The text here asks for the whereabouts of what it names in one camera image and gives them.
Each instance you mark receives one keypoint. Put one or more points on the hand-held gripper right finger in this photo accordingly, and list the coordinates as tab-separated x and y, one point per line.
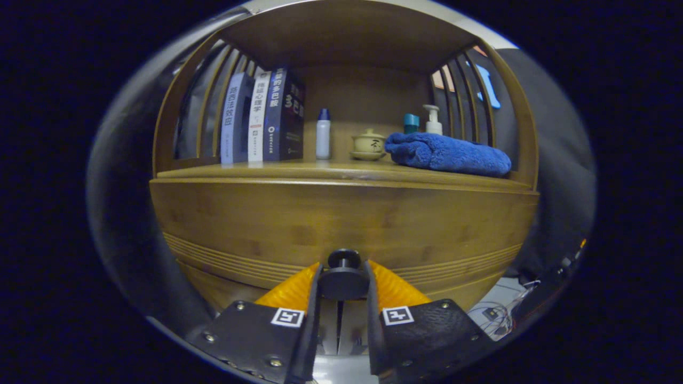
373	330

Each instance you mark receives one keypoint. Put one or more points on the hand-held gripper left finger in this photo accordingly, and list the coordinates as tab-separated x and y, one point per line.
312	320

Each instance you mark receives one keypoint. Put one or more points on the black round drawer knob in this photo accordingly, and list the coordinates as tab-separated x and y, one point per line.
344	277

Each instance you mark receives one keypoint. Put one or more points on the wooden drawer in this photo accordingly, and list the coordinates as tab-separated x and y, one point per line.
341	218

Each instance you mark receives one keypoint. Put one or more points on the wooden countertop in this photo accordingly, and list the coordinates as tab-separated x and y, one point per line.
320	169

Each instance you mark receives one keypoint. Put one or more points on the wooden cabinet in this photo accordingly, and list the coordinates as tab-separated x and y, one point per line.
363	32

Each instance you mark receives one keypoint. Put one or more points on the white bottle blue cap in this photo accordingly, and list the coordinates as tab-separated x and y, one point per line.
323	136

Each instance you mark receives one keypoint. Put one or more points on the beige lidded teacup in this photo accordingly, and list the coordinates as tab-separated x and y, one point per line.
368	144

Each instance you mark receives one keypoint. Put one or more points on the black device orange tip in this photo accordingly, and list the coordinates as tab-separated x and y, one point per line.
555	277

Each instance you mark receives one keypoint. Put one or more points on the blue folded towel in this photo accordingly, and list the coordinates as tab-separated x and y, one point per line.
448	154

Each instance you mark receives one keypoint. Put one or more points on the dark navy book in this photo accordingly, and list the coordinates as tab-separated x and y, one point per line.
285	112

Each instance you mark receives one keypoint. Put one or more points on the teal capped bottle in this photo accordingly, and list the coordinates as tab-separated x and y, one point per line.
411	122

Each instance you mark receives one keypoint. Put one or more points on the white book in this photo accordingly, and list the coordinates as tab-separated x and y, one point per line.
259	114

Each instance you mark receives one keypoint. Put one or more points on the white pump bottle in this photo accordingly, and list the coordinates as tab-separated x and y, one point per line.
433	124

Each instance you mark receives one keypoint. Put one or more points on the light blue book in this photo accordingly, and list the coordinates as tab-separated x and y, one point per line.
235	117

